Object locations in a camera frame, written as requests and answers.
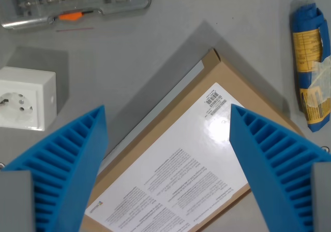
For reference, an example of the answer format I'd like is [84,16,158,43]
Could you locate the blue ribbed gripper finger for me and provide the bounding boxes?
[229,104,331,232]
[0,105,109,232]

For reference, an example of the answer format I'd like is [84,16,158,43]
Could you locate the brown cardboard box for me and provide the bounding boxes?
[80,48,305,232]

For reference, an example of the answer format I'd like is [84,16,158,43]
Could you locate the white printed label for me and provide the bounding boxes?
[84,82,251,232]

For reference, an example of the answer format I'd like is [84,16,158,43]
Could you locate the blue yellow wrapped package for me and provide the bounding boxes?
[292,3,331,133]

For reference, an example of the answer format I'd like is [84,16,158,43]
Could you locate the orange black screwdriver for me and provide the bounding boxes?
[53,10,94,22]

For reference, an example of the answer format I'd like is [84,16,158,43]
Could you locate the clear plastic bit case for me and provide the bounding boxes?
[0,0,152,31]

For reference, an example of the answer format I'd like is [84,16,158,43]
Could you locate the white wall socket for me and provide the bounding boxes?
[0,66,57,132]

